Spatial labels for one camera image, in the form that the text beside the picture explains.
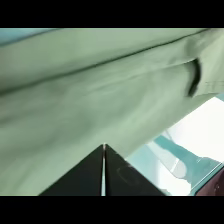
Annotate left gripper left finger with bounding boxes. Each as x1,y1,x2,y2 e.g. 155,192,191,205
39,143,105,197

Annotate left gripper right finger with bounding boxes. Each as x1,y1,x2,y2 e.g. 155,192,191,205
104,143,167,197

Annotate green garment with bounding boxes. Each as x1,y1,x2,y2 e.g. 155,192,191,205
0,28,224,197

